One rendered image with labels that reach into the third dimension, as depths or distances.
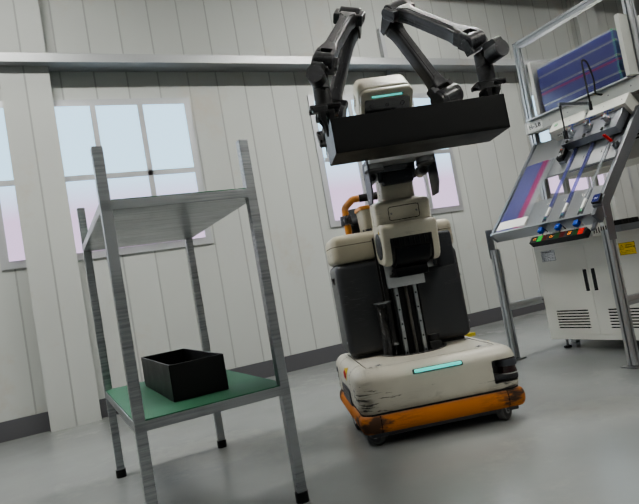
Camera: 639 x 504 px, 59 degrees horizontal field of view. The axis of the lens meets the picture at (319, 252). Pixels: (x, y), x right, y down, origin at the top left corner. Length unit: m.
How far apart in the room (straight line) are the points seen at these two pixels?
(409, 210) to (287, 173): 2.44
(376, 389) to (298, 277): 2.43
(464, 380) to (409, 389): 0.21
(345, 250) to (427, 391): 0.68
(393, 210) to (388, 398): 0.70
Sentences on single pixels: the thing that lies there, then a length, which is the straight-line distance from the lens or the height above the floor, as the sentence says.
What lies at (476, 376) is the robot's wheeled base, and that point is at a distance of 2.22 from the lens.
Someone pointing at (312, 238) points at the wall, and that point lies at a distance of 4.53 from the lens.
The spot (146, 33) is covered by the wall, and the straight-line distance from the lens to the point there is 4.65.
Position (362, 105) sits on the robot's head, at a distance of 2.23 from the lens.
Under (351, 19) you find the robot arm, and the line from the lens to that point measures 2.22.
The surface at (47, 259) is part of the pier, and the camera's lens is 4.03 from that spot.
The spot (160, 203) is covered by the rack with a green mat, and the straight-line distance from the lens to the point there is 1.66.
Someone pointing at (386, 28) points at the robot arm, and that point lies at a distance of 2.36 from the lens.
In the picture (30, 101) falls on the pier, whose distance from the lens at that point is 4.28.
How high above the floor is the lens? 0.63
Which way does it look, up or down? 3 degrees up
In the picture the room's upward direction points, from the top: 10 degrees counter-clockwise
